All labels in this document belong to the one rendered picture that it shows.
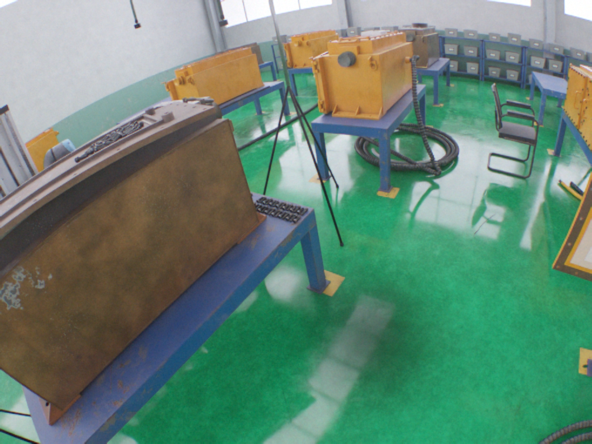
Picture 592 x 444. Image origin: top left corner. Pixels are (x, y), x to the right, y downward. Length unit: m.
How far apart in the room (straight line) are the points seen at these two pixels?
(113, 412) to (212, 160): 1.11
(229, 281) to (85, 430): 0.93
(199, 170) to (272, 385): 1.18
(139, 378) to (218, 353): 0.78
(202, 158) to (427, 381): 1.55
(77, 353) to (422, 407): 1.58
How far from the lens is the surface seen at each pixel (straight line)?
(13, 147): 2.28
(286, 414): 1.64
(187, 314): 1.30
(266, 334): 1.87
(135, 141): 0.93
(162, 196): 1.16
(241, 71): 4.94
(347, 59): 2.74
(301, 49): 6.72
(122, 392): 1.28
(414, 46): 5.64
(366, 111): 2.91
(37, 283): 1.10
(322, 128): 2.83
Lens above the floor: 1.56
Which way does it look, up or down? 37 degrees down
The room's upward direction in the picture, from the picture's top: 12 degrees counter-clockwise
